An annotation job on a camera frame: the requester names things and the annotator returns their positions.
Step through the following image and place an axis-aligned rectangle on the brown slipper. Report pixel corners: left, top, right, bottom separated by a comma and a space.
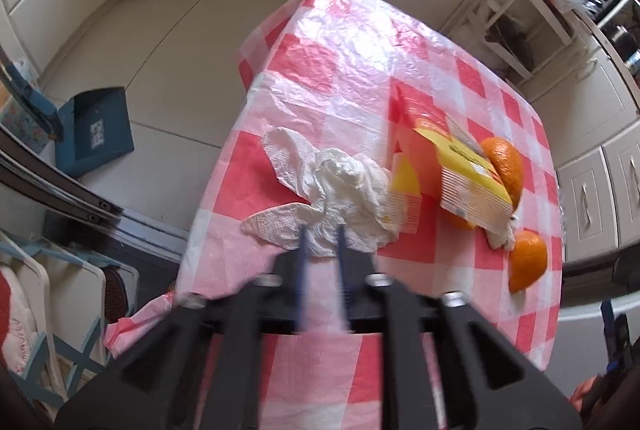
102, 267, 131, 321

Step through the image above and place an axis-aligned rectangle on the black wok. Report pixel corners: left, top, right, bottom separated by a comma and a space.
485, 13, 536, 71

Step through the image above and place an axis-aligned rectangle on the red white slipper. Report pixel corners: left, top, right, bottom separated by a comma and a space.
0, 265, 51, 378

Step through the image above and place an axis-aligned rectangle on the white trolley shelf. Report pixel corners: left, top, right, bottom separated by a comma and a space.
440, 0, 576, 81

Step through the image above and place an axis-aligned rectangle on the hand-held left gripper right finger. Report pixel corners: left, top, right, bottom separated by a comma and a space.
335, 225, 583, 430

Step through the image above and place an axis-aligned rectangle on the red checked tablecloth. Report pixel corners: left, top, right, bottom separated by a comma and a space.
102, 0, 563, 430

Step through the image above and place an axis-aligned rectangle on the blue and white shoe rack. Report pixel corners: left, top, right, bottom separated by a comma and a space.
0, 230, 141, 406

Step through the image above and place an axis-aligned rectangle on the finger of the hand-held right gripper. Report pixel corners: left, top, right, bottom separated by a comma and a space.
600, 297, 615, 341

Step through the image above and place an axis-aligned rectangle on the white panelled drawer cabinet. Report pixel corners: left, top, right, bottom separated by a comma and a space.
520, 30, 640, 261

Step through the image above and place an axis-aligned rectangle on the grey sliding door frame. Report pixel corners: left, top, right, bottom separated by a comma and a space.
0, 45, 126, 221

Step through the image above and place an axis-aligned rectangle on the floral patterned cloth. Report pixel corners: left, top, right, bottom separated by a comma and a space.
0, 98, 53, 151

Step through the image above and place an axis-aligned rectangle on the blue dustpan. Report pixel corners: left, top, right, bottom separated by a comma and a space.
54, 85, 135, 178

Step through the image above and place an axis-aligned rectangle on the dark electric kettle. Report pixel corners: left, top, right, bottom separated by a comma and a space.
612, 25, 640, 61

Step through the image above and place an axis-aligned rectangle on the yellow snack packet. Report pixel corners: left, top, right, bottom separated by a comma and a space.
389, 83, 518, 233

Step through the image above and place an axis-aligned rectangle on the small white tissue piece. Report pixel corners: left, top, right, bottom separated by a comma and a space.
485, 217, 518, 252

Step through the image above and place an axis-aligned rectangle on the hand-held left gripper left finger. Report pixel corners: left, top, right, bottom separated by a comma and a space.
55, 225, 313, 430

